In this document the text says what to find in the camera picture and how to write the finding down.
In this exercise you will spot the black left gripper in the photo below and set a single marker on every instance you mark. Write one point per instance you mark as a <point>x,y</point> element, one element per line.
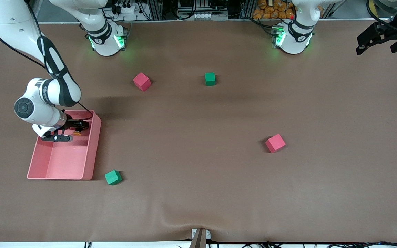
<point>389,34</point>

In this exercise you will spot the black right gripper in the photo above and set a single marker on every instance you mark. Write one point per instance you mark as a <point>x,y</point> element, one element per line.
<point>70,124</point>

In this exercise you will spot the orange capped black button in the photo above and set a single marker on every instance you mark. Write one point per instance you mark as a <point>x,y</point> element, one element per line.
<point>78,133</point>

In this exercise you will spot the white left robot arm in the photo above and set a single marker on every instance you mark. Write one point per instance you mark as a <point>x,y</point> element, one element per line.
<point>295,38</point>

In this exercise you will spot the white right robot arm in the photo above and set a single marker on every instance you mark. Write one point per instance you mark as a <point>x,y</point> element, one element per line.
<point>53,69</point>

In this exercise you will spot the pink plastic tray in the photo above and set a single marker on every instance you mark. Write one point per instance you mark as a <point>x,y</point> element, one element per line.
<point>65,156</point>

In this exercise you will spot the green foam cube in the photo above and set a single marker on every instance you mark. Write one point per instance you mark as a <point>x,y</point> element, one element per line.
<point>210,79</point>
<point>113,177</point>

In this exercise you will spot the pink foam cube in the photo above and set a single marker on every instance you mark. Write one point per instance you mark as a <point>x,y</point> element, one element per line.
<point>275,143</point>
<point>141,82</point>

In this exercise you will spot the orange packaged snack pile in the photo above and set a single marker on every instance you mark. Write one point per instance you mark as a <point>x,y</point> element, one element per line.
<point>271,10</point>

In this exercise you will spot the white power strip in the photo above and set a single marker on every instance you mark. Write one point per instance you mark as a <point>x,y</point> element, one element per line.
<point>126,8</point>

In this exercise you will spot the brown table cover sheet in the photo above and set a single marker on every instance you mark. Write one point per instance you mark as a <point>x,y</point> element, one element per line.
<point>198,193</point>

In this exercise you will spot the silver electronics rack box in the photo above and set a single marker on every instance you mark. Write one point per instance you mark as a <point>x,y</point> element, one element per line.
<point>202,13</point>

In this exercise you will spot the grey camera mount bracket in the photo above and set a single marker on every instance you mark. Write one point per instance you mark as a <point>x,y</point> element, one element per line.
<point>200,238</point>

